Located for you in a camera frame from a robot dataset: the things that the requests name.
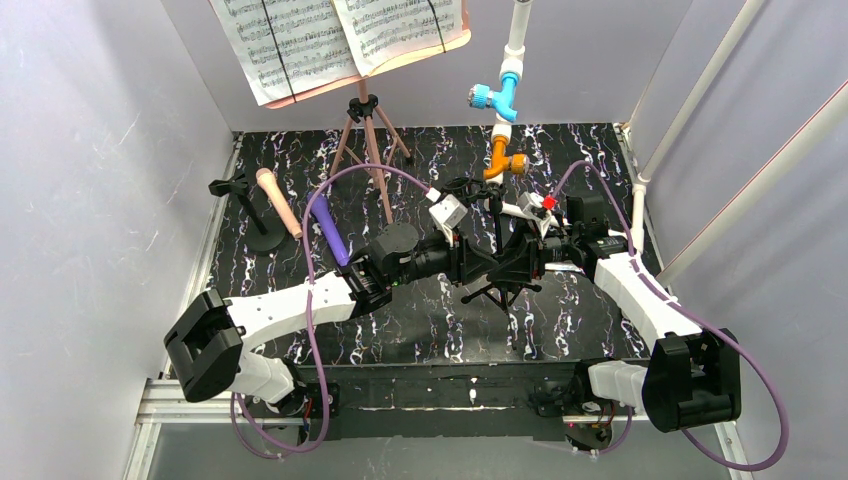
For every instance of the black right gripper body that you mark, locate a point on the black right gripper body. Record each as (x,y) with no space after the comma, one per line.
(534,252)

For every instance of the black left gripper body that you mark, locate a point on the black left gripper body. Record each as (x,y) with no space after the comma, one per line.
(460,258)

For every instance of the black tripod mic stand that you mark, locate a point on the black tripod mic stand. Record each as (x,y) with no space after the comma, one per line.
(471,191)

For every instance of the purple microphone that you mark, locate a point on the purple microphone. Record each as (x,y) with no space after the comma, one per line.
(321,213)

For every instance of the black round-base mic stand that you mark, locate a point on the black round-base mic stand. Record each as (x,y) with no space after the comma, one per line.
(264,234)

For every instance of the pink microphone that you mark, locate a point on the pink microphone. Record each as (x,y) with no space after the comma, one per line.
(268,182)

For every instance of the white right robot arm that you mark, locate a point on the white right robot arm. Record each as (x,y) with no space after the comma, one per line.
(692,377)

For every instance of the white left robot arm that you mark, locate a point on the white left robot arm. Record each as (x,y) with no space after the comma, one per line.
(211,345)

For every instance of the silver open-end wrench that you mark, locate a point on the silver open-end wrench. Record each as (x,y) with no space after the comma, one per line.
(563,267)

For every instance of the orange pipe valve fitting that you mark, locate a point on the orange pipe valve fitting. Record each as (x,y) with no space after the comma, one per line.
(501,162)

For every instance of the pink tripod music stand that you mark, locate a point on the pink tripod music stand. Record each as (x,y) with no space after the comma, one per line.
(362,109)

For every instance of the sheet music book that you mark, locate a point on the sheet music book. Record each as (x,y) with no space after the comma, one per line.
(290,50)

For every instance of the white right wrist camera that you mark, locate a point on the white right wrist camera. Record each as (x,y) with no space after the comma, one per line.
(532,208)

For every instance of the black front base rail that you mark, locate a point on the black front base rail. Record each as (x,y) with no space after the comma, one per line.
(539,400)

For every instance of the white PVC pipe frame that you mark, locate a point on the white PVC pipe frame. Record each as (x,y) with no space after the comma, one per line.
(513,61)

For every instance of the white wall pipe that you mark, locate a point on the white wall pipe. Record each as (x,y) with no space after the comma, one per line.
(716,62)

